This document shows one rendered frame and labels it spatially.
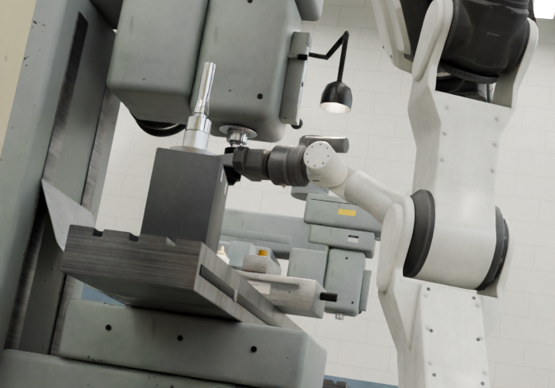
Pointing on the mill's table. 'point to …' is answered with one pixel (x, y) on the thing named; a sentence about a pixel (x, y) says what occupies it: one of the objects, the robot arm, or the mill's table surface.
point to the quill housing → (248, 56)
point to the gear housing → (310, 2)
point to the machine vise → (289, 293)
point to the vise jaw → (261, 264)
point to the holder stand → (186, 196)
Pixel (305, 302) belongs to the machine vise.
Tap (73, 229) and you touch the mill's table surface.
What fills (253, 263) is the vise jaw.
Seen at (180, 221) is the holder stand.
